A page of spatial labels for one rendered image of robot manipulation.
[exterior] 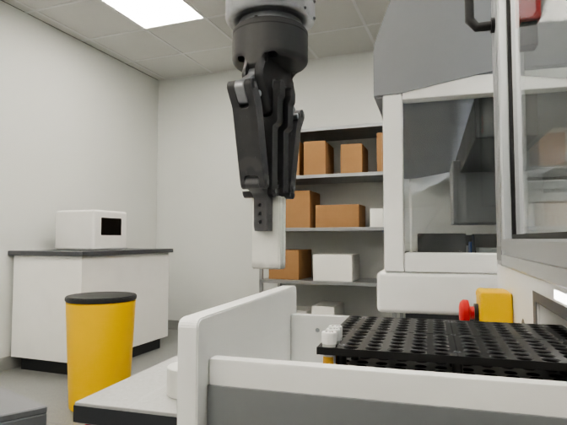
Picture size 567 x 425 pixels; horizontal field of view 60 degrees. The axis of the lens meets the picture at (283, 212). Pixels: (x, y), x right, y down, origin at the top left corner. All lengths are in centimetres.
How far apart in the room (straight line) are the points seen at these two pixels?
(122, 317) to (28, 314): 127
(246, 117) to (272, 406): 24
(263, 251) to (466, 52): 100
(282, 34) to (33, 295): 380
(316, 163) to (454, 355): 405
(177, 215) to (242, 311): 510
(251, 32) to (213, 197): 489
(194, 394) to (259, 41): 31
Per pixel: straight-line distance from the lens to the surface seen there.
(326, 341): 42
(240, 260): 519
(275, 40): 48
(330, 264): 436
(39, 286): 412
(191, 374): 40
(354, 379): 38
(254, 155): 45
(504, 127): 91
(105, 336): 306
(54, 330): 404
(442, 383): 38
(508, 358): 42
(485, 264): 130
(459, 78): 135
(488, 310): 80
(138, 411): 74
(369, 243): 475
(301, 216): 446
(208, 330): 41
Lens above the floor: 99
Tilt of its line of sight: 3 degrees up
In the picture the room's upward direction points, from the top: straight up
